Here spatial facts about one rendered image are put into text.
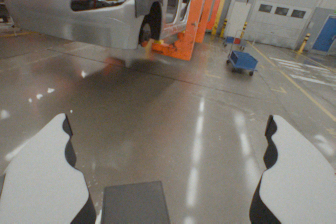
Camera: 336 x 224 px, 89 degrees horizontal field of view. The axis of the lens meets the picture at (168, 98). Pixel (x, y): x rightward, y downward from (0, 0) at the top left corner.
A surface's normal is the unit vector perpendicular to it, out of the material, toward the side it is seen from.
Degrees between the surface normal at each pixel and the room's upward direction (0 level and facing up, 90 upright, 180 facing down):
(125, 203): 0
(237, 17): 90
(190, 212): 0
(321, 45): 90
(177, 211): 0
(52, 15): 89
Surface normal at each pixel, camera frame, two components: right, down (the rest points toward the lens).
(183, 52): -0.28, 0.43
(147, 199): 0.15, -0.87
